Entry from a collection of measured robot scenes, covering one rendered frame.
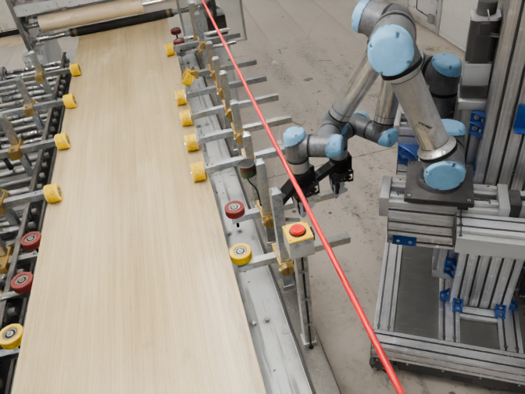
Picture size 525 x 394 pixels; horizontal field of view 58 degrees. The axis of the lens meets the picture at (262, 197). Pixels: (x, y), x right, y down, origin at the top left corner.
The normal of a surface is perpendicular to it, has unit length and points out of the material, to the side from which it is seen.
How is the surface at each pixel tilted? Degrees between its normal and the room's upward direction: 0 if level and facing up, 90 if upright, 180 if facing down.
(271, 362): 0
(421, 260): 0
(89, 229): 0
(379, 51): 83
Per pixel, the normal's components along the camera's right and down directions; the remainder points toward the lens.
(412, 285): -0.12, -0.77
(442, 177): -0.22, 0.72
